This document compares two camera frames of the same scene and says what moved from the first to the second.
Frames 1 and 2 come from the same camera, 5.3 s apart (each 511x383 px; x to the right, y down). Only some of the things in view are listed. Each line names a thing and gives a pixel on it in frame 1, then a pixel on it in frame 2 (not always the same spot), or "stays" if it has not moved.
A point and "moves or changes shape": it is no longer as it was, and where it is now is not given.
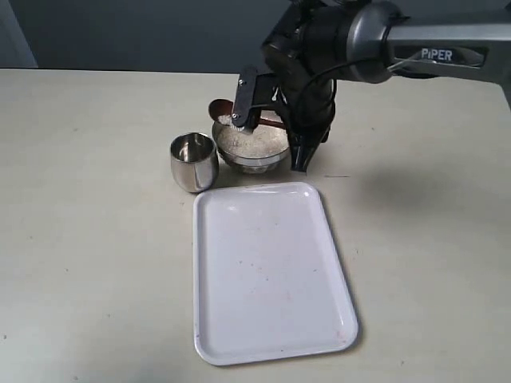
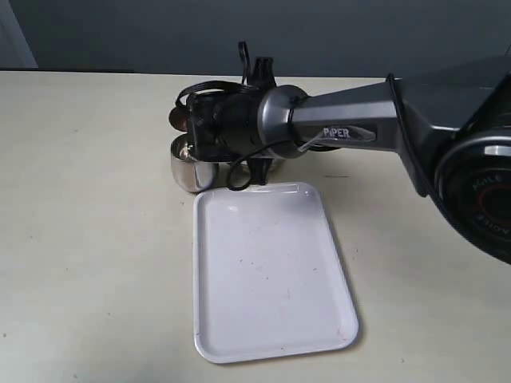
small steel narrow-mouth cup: x=194 y=159 stays
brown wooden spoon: x=222 y=107 moves or changes shape
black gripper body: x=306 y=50 -> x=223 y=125
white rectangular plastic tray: x=268 y=282 stays
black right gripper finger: x=303 y=143 -> x=259 y=169
